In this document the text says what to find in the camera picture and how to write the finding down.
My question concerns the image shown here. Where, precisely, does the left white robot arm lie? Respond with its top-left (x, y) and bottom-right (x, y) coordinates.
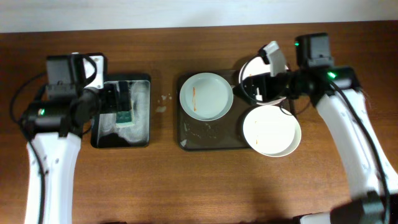
top-left (18, 53), bottom-right (132, 223)

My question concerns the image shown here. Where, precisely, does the dark brown serving tray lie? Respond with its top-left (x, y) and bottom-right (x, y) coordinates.
top-left (176, 70), bottom-right (295, 152)

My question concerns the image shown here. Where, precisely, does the light blue plate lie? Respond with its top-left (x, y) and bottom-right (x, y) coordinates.
top-left (179, 72), bottom-right (233, 121)

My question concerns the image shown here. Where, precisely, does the green yellow sponge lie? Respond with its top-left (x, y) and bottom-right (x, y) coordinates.
top-left (116, 110), bottom-right (133, 127)

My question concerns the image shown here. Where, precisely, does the cream white plate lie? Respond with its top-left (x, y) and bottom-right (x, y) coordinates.
top-left (243, 106), bottom-right (302, 157)

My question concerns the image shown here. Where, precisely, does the black soapy water tray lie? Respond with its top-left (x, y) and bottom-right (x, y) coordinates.
top-left (91, 73), bottom-right (151, 149)

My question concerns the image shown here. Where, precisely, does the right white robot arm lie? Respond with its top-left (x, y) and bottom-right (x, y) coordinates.
top-left (234, 33), bottom-right (397, 223)

